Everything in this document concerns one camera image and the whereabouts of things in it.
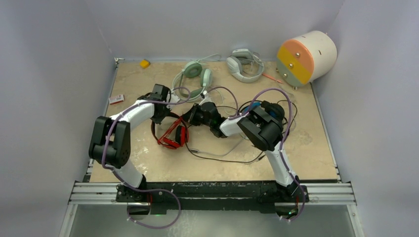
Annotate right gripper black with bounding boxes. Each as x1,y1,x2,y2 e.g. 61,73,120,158
180,103,213,126

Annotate red headphones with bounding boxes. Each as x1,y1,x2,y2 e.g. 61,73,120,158
151,112,189,150

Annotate black blue headphones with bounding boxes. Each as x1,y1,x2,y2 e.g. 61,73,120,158
251,100,285,121

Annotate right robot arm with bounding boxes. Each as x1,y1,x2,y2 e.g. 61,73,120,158
182,101,299,201

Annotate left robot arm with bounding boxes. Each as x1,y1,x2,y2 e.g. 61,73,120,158
88,84,180,202

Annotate mint green headphones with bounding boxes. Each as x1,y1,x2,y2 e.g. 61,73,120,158
171,60,213,102

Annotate white grey headphones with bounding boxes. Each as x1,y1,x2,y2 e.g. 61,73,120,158
226,48,265,83

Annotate red white small card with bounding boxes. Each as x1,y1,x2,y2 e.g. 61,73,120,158
108,94,125,105

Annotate yellow small block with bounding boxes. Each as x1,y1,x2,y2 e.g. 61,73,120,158
139,59,151,69

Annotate orange pen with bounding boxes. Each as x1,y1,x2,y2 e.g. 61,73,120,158
261,73,283,83

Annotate round pastel drawer cabinet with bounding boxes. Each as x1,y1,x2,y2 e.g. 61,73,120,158
276,31,337,87

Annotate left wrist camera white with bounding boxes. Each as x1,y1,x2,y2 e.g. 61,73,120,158
167,94,180,110

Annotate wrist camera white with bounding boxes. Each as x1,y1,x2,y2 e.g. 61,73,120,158
199,90,212,105
167,94,180,110

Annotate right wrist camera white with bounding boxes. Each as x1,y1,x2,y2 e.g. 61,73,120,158
199,90,212,105

